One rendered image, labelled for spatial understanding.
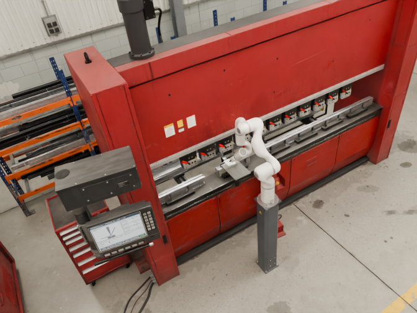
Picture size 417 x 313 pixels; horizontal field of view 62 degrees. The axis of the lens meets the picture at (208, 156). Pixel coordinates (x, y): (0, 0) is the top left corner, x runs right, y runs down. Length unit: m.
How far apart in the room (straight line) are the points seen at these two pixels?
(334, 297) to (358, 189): 1.57
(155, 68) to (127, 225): 1.16
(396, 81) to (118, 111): 3.23
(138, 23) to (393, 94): 3.13
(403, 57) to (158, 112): 2.80
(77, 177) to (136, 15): 1.17
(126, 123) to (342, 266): 2.68
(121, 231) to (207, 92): 1.33
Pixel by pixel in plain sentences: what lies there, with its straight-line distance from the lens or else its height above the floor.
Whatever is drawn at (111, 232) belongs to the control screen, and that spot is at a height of 1.47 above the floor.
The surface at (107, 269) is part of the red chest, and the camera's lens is 4.02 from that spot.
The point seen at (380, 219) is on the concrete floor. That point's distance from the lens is 4.58.
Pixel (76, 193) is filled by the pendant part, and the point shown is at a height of 1.88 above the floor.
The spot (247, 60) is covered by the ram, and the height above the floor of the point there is 2.03.
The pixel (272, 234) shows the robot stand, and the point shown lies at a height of 0.60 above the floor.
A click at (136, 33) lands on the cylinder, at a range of 2.66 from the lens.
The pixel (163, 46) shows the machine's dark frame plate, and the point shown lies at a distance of 2.88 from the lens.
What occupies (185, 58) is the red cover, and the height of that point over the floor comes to 2.24.
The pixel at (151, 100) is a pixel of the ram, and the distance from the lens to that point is 2.80.
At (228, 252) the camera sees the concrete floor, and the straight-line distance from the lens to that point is 4.08.
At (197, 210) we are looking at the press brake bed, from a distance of 3.56.
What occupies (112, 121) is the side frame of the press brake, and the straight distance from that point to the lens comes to 2.52.
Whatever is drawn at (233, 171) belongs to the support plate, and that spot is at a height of 1.00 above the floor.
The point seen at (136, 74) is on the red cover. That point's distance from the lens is 2.65.
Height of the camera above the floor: 3.33
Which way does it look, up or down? 39 degrees down
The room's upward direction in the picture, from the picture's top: 8 degrees counter-clockwise
